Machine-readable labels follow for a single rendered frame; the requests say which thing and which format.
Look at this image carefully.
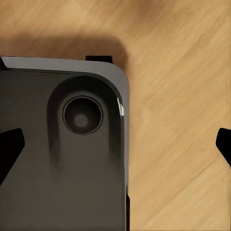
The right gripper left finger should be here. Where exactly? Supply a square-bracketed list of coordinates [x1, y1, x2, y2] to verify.
[0, 128, 25, 186]

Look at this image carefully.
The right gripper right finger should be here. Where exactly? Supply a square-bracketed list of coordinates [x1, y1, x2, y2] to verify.
[216, 128, 231, 167]

